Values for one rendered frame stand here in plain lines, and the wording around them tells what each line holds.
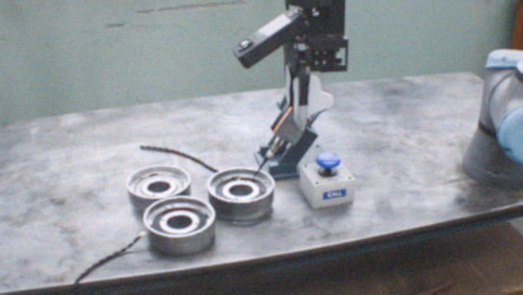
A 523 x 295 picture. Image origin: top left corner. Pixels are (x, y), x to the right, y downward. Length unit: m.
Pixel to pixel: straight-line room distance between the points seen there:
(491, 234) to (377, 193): 0.47
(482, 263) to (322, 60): 0.62
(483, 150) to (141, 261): 0.61
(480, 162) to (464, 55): 2.03
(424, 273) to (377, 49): 1.71
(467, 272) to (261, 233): 0.53
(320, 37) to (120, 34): 1.68
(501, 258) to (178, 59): 1.67
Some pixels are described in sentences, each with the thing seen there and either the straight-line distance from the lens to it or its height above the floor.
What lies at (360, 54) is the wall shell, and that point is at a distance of 2.76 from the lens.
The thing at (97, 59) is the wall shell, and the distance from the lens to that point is 2.50.
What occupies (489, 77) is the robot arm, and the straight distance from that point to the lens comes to 1.03.
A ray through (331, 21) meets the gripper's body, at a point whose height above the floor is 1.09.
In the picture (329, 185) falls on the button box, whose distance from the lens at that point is 0.92.
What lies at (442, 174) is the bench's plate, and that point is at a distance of 1.08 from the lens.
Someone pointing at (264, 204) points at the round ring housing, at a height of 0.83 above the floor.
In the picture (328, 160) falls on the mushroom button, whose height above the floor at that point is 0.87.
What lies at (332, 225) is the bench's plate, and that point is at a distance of 0.91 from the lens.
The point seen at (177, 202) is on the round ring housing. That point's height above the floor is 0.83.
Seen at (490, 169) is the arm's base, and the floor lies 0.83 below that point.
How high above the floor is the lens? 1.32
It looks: 28 degrees down
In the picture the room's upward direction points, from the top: 1 degrees counter-clockwise
